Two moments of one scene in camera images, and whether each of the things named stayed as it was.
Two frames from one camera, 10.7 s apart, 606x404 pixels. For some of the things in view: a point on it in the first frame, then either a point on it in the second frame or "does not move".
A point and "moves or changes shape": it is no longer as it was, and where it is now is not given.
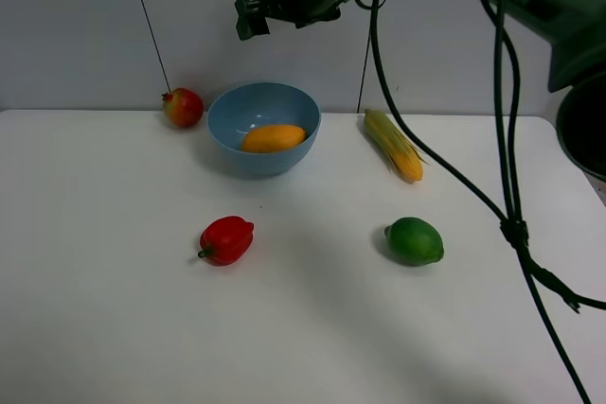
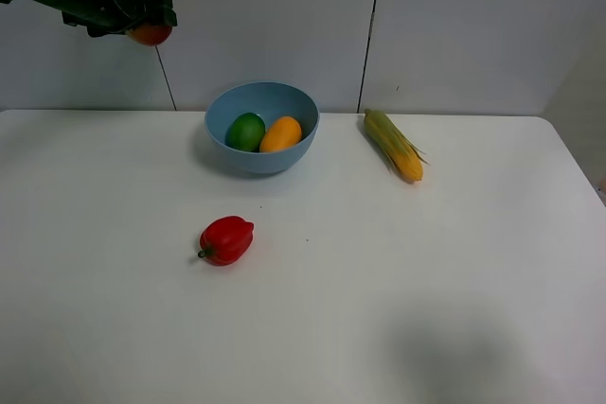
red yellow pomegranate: (183, 108) -> (150, 34)
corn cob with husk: (401, 151) does not move
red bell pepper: (225, 239) does not move
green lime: (414, 241) -> (245, 131)
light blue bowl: (239, 108) does not move
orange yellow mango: (273, 137) moves or changes shape
